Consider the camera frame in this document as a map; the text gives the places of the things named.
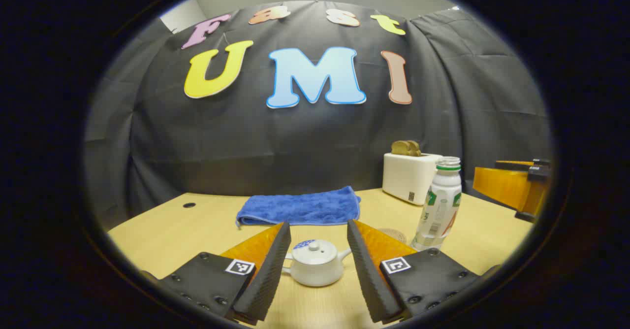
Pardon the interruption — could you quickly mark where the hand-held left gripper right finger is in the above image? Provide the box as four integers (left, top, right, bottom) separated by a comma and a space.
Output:
347, 219, 480, 325

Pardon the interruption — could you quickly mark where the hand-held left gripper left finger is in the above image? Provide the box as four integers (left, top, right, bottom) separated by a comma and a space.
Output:
157, 222, 292, 326

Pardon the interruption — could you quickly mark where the white ceramic teacup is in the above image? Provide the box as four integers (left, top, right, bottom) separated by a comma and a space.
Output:
282, 248, 353, 288

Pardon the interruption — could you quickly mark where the round brown coaster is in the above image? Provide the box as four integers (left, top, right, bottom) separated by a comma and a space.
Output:
377, 228, 408, 245

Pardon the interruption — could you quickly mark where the white green-label water bottle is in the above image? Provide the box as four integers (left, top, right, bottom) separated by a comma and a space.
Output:
411, 157, 463, 252

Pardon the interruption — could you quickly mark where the blue towel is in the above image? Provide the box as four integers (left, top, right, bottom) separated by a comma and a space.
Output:
236, 186, 361, 228

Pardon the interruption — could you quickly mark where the white toaster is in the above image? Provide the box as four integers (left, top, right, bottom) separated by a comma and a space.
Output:
382, 152, 443, 206

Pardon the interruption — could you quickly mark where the black backdrop cloth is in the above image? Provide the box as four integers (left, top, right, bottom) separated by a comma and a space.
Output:
84, 0, 553, 231

